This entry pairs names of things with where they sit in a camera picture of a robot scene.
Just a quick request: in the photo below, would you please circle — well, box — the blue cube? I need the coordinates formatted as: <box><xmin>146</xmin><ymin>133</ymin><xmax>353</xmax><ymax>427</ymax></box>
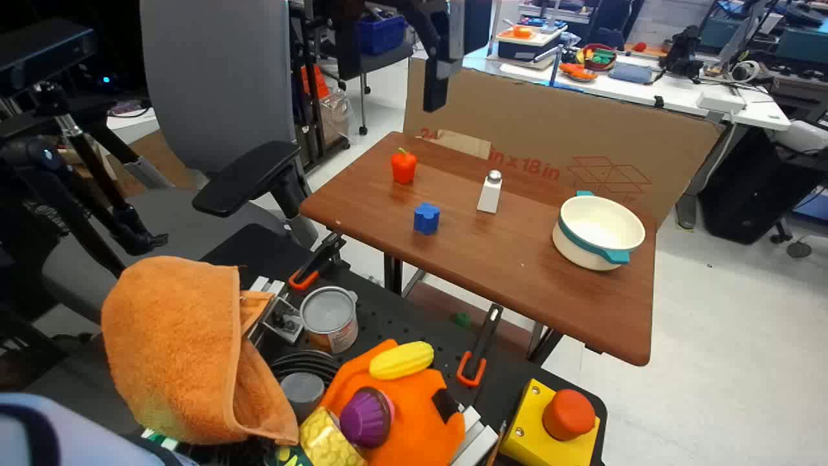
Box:
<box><xmin>415</xmin><ymin>203</ymin><xmax>440</xmax><ymax>235</ymax></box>

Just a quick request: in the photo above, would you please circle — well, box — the orange toy pumpkin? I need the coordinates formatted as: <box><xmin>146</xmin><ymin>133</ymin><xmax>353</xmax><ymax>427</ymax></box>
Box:
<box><xmin>322</xmin><ymin>340</ymin><xmax>466</xmax><ymax>466</ymax></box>

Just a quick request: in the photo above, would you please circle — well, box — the orange black clamp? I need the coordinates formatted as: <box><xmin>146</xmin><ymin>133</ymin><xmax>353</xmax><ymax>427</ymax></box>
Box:
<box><xmin>287</xmin><ymin>234</ymin><xmax>345</xmax><ymax>294</ymax></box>
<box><xmin>455</xmin><ymin>303</ymin><xmax>503</xmax><ymax>388</ymax></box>

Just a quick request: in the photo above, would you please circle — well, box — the yellow toy corn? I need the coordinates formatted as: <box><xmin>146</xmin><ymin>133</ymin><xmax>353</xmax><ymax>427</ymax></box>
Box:
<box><xmin>369</xmin><ymin>341</ymin><xmax>435</xmax><ymax>380</ymax></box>

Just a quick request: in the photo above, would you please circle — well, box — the grey office chair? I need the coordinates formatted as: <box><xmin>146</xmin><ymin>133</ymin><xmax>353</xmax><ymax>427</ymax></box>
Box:
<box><xmin>37</xmin><ymin>0</ymin><xmax>319</xmax><ymax>326</ymax></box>

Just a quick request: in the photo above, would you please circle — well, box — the blue storage bin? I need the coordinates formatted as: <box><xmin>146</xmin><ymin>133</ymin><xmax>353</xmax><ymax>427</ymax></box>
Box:
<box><xmin>357</xmin><ymin>17</ymin><xmax>407</xmax><ymax>58</ymax></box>

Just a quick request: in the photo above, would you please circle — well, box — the brown wooden table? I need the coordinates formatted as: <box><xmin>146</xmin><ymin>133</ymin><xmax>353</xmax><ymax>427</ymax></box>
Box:
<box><xmin>300</xmin><ymin>133</ymin><xmax>654</xmax><ymax>366</ymax></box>

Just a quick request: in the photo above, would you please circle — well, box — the orange black clamp right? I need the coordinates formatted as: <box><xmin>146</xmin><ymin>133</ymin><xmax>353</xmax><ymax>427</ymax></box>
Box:
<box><xmin>455</xmin><ymin>303</ymin><xmax>503</xmax><ymax>388</ymax></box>

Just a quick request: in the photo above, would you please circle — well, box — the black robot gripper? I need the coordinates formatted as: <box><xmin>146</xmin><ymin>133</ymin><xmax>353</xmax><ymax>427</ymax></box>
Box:
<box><xmin>407</xmin><ymin>0</ymin><xmax>466</xmax><ymax>112</ymax></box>

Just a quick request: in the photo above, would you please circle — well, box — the black camera tripod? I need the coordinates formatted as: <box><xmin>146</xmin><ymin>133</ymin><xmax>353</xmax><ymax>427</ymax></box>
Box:
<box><xmin>0</xmin><ymin>81</ymin><xmax>168</xmax><ymax>278</ymax></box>

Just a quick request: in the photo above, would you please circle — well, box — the yellow bumpy toy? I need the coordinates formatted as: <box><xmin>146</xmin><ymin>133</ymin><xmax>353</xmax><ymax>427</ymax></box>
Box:
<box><xmin>300</xmin><ymin>409</ymin><xmax>369</xmax><ymax>466</ymax></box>

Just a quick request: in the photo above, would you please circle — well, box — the white bowl with teal rim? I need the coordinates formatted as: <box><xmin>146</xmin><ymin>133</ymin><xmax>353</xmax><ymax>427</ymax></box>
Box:
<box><xmin>551</xmin><ymin>191</ymin><xmax>647</xmax><ymax>273</ymax></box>

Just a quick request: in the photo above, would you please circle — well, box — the white background desk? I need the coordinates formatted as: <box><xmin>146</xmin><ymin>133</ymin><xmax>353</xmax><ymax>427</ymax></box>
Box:
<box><xmin>462</xmin><ymin>33</ymin><xmax>793</xmax><ymax>134</ymax></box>

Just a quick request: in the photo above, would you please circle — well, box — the grey round can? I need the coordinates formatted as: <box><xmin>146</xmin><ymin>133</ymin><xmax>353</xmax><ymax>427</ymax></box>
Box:
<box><xmin>283</xmin><ymin>373</ymin><xmax>326</xmax><ymax>419</ymax></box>

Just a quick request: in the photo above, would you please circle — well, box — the yellow box with red button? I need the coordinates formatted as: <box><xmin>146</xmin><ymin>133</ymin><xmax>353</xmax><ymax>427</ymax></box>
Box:
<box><xmin>503</xmin><ymin>379</ymin><xmax>600</xmax><ymax>466</ymax></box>

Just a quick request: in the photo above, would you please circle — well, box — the orange toy pepper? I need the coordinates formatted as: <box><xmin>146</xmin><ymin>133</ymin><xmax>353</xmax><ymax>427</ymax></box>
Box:
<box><xmin>392</xmin><ymin>147</ymin><xmax>419</xmax><ymax>184</ymax></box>

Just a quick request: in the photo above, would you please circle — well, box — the white salt cellar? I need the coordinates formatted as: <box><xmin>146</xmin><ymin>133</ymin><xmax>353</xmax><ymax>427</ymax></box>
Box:
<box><xmin>476</xmin><ymin>171</ymin><xmax>503</xmax><ymax>216</ymax></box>

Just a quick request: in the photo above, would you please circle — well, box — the brown cardboard panel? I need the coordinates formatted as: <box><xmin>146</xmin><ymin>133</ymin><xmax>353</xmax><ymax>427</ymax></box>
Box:
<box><xmin>405</xmin><ymin>61</ymin><xmax>720</xmax><ymax>224</ymax></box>

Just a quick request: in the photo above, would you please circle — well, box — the black cart top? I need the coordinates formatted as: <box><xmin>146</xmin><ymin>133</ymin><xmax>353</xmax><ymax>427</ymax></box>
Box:
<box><xmin>207</xmin><ymin>226</ymin><xmax>605</xmax><ymax>466</ymax></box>

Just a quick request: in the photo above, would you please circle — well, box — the orange black clamp left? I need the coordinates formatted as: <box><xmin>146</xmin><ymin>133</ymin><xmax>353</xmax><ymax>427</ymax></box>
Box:
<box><xmin>287</xmin><ymin>234</ymin><xmax>345</xmax><ymax>294</ymax></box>

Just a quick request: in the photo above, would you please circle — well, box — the orange towel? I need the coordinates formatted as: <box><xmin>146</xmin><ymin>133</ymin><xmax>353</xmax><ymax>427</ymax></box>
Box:
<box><xmin>101</xmin><ymin>257</ymin><xmax>299</xmax><ymax>446</ymax></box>

